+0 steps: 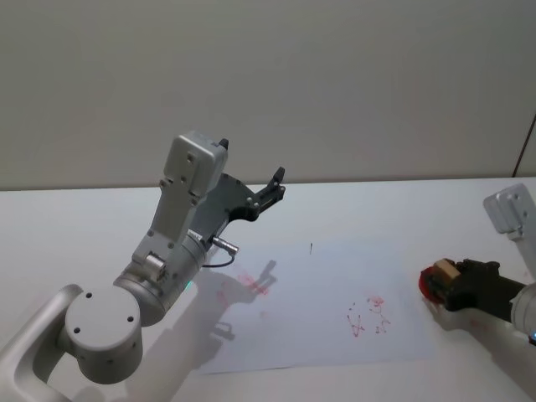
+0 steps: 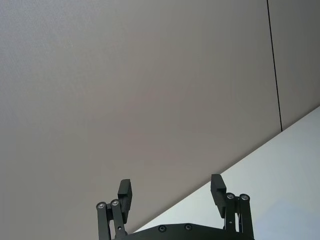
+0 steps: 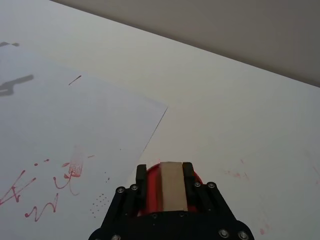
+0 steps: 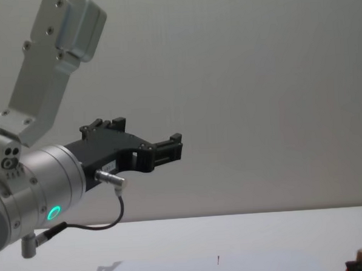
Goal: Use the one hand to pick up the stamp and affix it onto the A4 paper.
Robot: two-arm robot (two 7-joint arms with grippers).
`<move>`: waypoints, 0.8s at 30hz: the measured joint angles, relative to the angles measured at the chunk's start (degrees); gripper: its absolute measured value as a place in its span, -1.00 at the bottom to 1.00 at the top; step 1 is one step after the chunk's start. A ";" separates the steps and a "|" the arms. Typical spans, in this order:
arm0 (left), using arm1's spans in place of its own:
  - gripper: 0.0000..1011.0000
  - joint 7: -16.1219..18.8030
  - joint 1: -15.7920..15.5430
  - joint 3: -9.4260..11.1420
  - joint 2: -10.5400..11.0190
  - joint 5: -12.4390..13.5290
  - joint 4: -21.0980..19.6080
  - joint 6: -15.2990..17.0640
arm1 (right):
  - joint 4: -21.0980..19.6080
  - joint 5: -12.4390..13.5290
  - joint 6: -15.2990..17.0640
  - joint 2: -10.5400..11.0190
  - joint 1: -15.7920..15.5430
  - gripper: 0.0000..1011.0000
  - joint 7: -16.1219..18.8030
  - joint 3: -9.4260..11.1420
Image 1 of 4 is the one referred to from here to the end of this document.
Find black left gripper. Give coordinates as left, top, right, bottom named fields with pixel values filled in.
left=188, top=137, right=287, bottom=245

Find thin cable with silver plug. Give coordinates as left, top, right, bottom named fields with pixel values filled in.
left=202, top=235, right=241, bottom=270

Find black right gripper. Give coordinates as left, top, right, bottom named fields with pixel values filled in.
left=427, top=258, right=528, bottom=325

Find wooden block stamp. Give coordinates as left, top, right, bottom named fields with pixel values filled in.
left=432, top=259, right=458, bottom=281

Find round red ink pad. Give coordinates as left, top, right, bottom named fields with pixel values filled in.
left=418, top=265, right=449, bottom=304

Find white paper sheet, red marks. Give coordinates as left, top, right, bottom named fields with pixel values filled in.
left=187, top=240, right=437, bottom=376

